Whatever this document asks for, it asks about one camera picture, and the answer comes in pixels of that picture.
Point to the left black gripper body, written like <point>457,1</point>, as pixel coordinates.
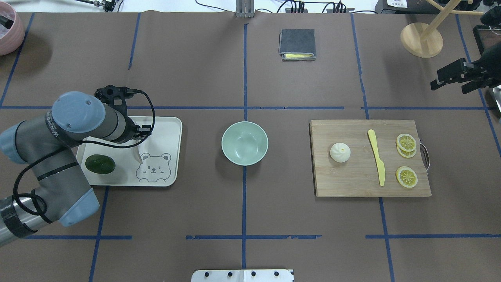
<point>132,132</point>

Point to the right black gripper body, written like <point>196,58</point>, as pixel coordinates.
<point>488,66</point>

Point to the white steamed bun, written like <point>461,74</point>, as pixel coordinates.
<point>340,152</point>

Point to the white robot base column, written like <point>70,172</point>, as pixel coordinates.
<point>244,275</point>

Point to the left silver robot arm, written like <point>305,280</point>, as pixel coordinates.
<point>53,187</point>

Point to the pink bowl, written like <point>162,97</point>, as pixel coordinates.
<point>11,39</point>

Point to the mint green bowl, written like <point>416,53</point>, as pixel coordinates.
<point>245,143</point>

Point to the green avocado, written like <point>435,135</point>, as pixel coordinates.
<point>100,164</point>

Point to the cream bear tray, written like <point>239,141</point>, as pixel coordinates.
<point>153,163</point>

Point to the wooden mug tree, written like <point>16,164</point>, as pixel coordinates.
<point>423,40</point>

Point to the lemon slice top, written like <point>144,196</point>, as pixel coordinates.
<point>406,143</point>

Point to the lemon slice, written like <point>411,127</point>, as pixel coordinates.
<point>406,154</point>
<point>406,177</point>
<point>406,143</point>

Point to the lemon slice middle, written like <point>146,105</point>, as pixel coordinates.
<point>406,154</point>

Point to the lemon slice bottom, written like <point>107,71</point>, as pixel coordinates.
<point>406,177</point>

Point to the yellow plastic knife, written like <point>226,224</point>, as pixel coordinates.
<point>381,169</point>

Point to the bamboo cutting board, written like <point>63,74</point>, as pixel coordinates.
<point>358,177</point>

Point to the grey folded cloth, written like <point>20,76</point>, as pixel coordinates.
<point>297,45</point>

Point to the aluminium frame post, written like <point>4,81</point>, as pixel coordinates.
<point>245,9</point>

